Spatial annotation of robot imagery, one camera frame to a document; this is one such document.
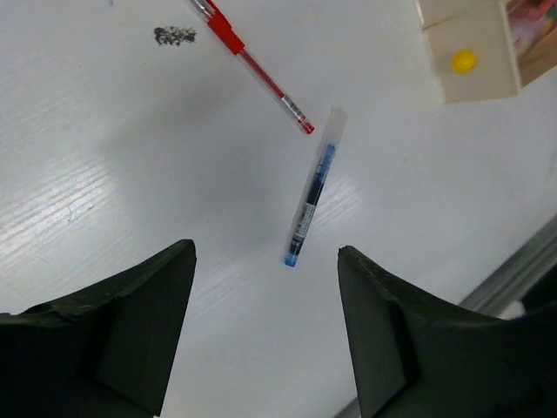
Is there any blue refill pen clear cap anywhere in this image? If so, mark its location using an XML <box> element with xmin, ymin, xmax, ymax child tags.
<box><xmin>284</xmin><ymin>108</ymin><xmax>347</xmax><ymax>267</ymax></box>

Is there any wooden compartment tray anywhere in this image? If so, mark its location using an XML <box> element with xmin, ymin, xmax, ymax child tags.
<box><xmin>416</xmin><ymin>0</ymin><xmax>556</xmax><ymax>104</ymax></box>

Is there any aluminium frame rail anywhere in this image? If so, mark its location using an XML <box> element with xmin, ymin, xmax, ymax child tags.
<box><xmin>460</xmin><ymin>216</ymin><xmax>556</xmax><ymax>317</ymax></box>

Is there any red gel pen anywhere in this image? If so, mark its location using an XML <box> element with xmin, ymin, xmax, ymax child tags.
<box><xmin>190</xmin><ymin>0</ymin><xmax>314</xmax><ymax>134</ymax></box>

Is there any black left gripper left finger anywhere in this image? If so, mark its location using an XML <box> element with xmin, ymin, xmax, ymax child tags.
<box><xmin>1</xmin><ymin>239</ymin><xmax>197</xmax><ymax>417</ymax></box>

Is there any pink capped marker bottle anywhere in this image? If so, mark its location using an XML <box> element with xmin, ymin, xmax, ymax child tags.
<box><xmin>507</xmin><ymin>0</ymin><xmax>556</xmax><ymax>57</ymax></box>

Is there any yellow tray knob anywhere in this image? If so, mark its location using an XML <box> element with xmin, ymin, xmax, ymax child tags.
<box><xmin>451</xmin><ymin>50</ymin><xmax>477</xmax><ymax>75</ymax></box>

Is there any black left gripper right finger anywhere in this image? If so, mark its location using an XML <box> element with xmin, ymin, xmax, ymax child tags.
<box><xmin>338</xmin><ymin>246</ymin><xmax>556</xmax><ymax>417</ymax></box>

